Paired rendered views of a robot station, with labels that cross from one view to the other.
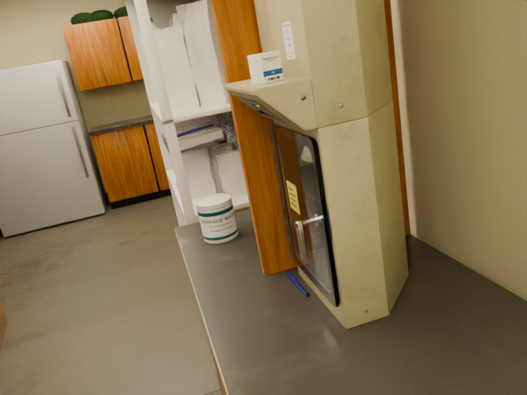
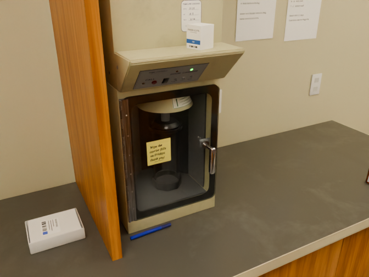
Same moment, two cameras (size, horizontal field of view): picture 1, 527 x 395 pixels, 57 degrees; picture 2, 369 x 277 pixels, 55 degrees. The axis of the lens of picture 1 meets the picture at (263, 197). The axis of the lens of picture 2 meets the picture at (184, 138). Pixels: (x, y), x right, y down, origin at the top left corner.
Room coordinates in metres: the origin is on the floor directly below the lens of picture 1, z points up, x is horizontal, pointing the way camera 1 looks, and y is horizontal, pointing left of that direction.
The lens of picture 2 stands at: (1.33, 0.85, 1.68)
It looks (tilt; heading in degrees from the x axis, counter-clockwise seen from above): 24 degrees down; 255
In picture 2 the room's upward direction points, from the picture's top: straight up
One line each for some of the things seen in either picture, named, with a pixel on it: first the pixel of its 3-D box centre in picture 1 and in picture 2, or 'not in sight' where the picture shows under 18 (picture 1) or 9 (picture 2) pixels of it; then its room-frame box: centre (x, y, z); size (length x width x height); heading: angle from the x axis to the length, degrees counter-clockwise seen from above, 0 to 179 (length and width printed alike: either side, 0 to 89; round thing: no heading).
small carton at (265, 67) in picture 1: (265, 67); (200, 35); (1.04, -0.05, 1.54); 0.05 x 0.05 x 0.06; 30
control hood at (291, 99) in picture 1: (264, 103); (181, 69); (1.10, -0.04, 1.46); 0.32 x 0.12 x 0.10; 13
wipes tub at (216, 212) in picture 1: (217, 218); not in sight; (1.67, 0.18, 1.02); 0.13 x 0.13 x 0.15
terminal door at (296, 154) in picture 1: (303, 210); (174, 154); (1.11, -0.09, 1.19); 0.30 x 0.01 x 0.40; 12
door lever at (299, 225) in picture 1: (308, 236); (209, 157); (1.00, -0.08, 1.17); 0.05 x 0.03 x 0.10; 102
